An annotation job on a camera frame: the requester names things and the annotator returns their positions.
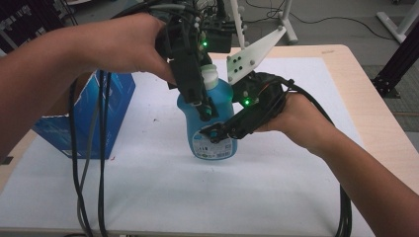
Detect thin black floor cable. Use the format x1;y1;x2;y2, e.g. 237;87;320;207
244;0;397;41

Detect white metal stand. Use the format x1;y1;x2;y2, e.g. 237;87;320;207
376;0;419;44
229;0;299;47

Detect black metal stand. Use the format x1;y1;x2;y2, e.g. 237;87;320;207
371;29;419;99

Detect thick black cable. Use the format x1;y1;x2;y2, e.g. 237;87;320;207
278;76;354;237

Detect blue detergent bottle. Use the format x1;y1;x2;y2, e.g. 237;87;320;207
176;63;239;162

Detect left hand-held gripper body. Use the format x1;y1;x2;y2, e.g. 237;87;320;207
154;0;239;106

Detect grey cable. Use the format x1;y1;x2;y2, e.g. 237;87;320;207
76;70;102;233

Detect white table mat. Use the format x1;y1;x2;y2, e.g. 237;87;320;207
0;57;377;236

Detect dark equipment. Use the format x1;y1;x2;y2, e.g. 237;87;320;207
0;0;79;55

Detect blue cardboard box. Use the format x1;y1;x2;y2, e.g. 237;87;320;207
32;70;137;160

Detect person's left hand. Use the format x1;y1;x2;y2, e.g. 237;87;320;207
67;12;177;86

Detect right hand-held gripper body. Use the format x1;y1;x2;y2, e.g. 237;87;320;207
225;25;291;140

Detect person's right hand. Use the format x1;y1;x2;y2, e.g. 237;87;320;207
256;93;336;150

